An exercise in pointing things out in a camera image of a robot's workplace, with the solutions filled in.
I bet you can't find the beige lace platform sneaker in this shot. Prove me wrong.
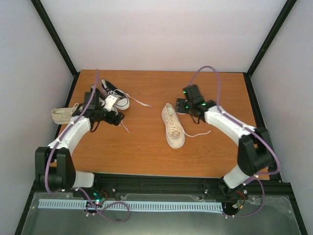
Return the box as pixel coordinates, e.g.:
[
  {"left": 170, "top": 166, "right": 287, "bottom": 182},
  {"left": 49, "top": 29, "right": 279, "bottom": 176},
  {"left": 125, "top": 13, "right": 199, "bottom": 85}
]
[{"left": 161, "top": 103, "right": 211, "bottom": 149}]

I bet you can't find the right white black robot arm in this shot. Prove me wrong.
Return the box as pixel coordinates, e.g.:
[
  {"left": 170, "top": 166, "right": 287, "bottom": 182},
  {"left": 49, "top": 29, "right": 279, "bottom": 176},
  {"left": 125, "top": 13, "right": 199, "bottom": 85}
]
[{"left": 176, "top": 85, "right": 278, "bottom": 198}]

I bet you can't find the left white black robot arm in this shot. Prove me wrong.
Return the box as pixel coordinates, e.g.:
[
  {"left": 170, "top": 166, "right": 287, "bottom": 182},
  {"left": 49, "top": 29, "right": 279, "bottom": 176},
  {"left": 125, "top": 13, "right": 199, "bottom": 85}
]
[{"left": 35, "top": 88, "right": 124, "bottom": 197}]

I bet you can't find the black white sneaker right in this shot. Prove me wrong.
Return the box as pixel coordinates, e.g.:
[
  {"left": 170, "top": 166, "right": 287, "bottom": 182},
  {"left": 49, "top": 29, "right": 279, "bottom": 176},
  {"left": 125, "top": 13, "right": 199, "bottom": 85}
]
[{"left": 101, "top": 79, "right": 151, "bottom": 111}]

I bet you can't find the beige canvas sneaker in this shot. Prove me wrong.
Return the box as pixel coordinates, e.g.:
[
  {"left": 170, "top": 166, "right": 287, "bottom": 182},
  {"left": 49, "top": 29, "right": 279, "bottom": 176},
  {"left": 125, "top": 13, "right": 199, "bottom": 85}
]
[{"left": 51, "top": 103, "right": 79, "bottom": 125}]

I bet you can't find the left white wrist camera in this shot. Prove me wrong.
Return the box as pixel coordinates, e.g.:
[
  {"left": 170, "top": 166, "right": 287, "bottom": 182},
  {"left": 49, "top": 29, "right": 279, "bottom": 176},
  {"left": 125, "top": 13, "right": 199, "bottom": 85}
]
[{"left": 103, "top": 94, "right": 120, "bottom": 112}]

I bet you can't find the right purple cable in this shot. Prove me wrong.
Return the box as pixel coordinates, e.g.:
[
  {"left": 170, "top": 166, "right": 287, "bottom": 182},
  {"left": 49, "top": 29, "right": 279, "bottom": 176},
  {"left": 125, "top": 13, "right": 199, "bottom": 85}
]
[{"left": 189, "top": 65, "right": 281, "bottom": 218}]

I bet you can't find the light blue cable duct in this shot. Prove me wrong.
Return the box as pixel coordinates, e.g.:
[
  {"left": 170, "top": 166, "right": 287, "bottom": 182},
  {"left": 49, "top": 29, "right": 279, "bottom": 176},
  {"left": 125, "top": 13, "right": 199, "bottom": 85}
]
[{"left": 38, "top": 199, "right": 223, "bottom": 213}]

